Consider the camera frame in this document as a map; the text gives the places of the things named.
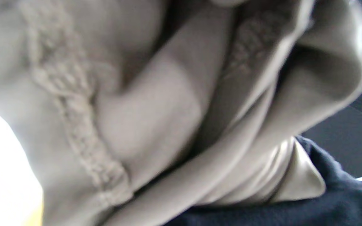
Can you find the brown shorts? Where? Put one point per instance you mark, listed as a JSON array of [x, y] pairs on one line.
[[152, 110]]

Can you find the person's right hand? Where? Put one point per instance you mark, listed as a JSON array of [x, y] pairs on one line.
[[325, 210]]

